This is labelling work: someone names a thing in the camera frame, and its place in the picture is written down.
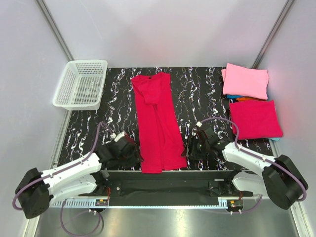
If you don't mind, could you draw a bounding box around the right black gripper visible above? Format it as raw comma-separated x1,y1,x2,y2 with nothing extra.
180,135,210,160

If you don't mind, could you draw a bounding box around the crimson t shirt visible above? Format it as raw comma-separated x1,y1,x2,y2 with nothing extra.
229,100,283,140
131,72,187,173

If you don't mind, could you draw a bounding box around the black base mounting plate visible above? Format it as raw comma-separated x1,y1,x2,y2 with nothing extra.
88,171,253,208

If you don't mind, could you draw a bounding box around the aluminium frame rail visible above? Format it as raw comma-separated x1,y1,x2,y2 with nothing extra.
33,179,302,210

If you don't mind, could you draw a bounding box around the folded blue t shirt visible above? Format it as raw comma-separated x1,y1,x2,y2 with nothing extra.
226,95,242,99

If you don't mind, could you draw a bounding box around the white plastic basket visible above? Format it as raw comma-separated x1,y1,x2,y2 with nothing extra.
52,59,108,111

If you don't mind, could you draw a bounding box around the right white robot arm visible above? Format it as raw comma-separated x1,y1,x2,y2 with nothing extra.
182,122,308,210

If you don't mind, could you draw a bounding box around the folded orange t shirt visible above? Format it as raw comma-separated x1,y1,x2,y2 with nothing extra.
236,97,256,101

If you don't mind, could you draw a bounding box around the black marble pattern mat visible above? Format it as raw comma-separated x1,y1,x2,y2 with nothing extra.
58,67,273,172

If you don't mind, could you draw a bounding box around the folded pink t shirt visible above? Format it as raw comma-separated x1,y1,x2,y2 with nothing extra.
221,63,269,100

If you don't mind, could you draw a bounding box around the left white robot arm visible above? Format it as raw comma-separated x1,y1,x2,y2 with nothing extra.
12,132,143,219

